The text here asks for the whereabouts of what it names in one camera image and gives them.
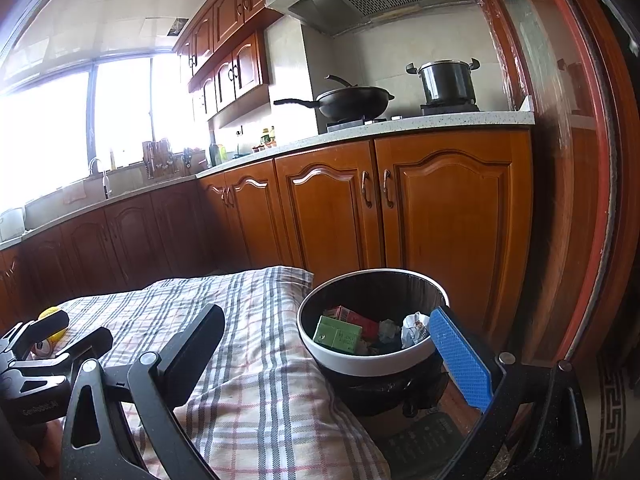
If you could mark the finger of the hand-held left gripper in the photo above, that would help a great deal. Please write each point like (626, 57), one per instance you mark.
(85, 347)
(45, 325)

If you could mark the red white carton box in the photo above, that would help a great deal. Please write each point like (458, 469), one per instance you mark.
(355, 320)

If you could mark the wooden upper kitchen cabinets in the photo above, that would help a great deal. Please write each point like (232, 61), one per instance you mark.
(225, 45)

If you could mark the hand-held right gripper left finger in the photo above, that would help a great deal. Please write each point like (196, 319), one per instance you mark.
(195, 350)

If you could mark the crumpled grey paper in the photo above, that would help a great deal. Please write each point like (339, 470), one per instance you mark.
(387, 331)

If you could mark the plaid cloth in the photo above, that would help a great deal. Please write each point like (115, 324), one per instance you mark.
(250, 360)

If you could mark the metal sink faucet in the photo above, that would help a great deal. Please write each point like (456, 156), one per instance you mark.
(102, 180)

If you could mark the green carton box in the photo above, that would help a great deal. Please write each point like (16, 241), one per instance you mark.
(337, 335)

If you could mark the gas stove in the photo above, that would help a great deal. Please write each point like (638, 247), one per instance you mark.
(400, 117)

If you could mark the yellow capped seasoning bottle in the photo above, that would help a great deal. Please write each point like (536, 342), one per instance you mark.
(271, 136)

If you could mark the black cooking pot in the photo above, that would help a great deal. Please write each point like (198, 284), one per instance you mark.
(445, 82)

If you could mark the wooden kitchen cabinets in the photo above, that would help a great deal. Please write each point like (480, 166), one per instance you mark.
(225, 45)
(440, 210)

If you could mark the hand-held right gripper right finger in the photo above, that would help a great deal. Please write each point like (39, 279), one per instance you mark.
(460, 360)

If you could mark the kitchen window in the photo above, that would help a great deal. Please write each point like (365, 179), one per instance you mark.
(60, 125)

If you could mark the green bottle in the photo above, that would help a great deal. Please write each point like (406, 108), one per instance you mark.
(216, 154)

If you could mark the speckled kitchen countertop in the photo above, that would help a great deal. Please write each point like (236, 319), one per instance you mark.
(350, 132)

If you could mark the wooden knife block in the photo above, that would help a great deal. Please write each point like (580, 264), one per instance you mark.
(157, 160)

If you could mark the red sliding door frame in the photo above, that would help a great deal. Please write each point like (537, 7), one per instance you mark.
(575, 160)

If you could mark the wooden lower kitchen cabinets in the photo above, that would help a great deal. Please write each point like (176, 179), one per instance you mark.
(440, 210)

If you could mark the yellow foam fruit net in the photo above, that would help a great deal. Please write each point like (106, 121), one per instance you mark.
(52, 317)

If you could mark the black wok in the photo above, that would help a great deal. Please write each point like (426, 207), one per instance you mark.
(350, 102)

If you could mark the white rimmed black bin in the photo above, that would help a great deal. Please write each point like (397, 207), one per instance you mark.
(360, 365)

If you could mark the white paper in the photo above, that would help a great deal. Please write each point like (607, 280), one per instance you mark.
(414, 330)

